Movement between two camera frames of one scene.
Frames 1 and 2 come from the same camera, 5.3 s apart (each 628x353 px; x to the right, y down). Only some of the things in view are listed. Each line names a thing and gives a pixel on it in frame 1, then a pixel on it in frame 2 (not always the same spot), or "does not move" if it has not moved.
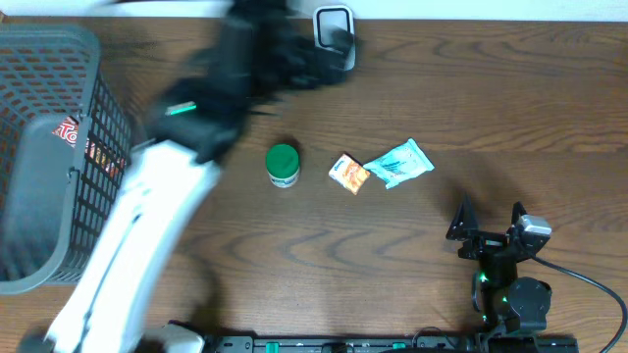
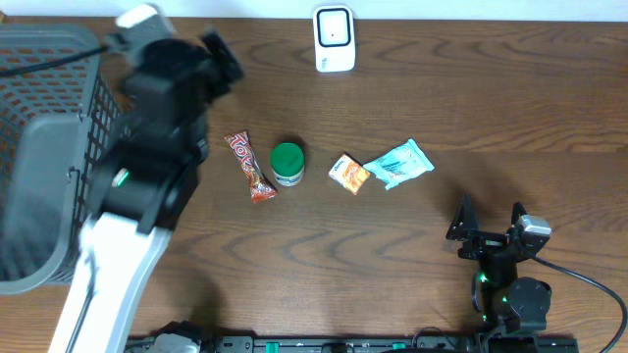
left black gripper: [321, 73] -> [227, 73]
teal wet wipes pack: [399, 165] does not move
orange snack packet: [349, 173] does not move
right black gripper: [484, 242] does not move
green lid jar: [283, 162] does not move
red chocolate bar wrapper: [68, 130] -> [261, 188]
